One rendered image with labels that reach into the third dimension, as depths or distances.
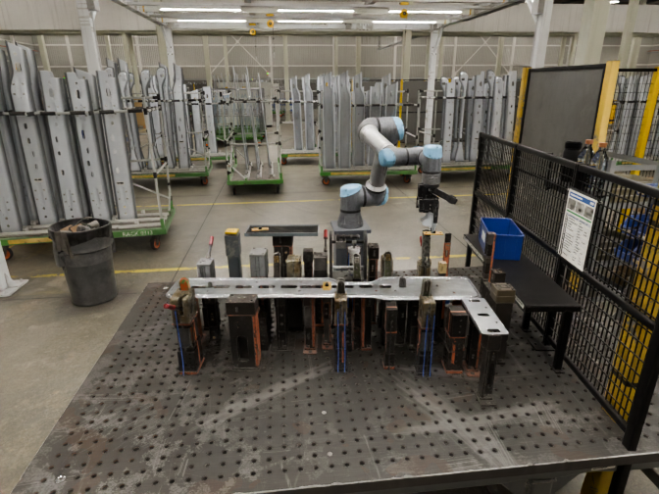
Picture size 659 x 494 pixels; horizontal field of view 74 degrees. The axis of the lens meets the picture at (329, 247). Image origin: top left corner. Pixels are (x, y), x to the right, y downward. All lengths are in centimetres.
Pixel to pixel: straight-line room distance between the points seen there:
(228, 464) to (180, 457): 16
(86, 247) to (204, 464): 293
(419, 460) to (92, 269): 341
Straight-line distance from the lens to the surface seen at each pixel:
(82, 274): 440
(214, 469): 162
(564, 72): 436
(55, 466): 183
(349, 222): 245
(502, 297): 196
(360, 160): 912
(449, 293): 199
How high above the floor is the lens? 185
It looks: 20 degrees down
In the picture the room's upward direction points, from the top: straight up
